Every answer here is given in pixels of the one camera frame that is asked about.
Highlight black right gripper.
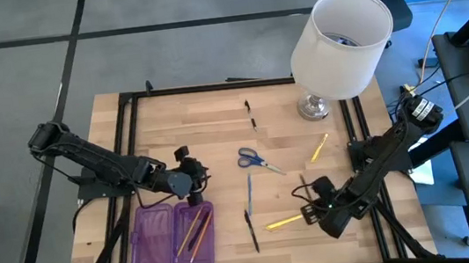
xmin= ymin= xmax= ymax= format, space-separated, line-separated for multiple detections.
xmin=297 ymin=189 xmax=355 ymax=227

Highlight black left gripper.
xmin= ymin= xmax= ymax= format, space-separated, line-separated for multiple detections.
xmin=175 ymin=154 xmax=215 ymax=208

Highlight yellow highlighter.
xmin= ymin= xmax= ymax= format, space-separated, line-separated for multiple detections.
xmin=264 ymin=213 xmax=306 ymax=233
xmin=308 ymin=132 xmax=333 ymax=164

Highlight yellow pencil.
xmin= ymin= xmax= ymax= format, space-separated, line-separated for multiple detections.
xmin=170 ymin=206 xmax=209 ymax=259

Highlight orange pencil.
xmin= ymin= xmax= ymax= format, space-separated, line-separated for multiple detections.
xmin=184 ymin=211 xmax=219 ymax=263

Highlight blue pen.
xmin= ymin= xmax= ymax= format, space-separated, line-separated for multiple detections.
xmin=243 ymin=172 xmax=257 ymax=217

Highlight purple plastic pencil box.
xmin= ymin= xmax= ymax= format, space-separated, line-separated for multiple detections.
xmin=123 ymin=197 xmax=221 ymax=263

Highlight blue handled scissors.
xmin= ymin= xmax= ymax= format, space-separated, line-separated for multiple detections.
xmin=236 ymin=142 xmax=288 ymax=181

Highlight black and silver pen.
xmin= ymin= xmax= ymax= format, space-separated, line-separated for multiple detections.
xmin=243 ymin=99 xmax=259 ymax=134

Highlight white paper sheet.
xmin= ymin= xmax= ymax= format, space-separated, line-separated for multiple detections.
xmin=406 ymin=135 xmax=437 ymax=188

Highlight yellow plug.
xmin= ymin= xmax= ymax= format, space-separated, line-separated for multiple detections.
xmin=400 ymin=82 xmax=418 ymax=97

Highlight table lamp with white shade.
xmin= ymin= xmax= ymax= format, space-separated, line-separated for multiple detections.
xmin=282 ymin=0 xmax=405 ymax=124

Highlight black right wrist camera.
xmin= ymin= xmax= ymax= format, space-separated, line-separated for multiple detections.
xmin=310 ymin=174 xmax=336 ymax=199

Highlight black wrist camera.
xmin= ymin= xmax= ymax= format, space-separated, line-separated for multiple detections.
xmin=310 ymin=174 xmax=336 ymax=199
xmin=172 ymin=144 xmax=192 ymax=162

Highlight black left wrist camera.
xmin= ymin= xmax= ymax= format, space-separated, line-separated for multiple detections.
xmin=172 ymin=144 xmax=192 ymax=162

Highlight black aluminium table frame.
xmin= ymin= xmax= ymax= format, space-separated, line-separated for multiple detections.
xmin=46 ymin=49 xmax=440 ymax=263

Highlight black cable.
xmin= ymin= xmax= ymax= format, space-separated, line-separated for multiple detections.
xmin=386 ymin=63 xmax=469 ymax=115

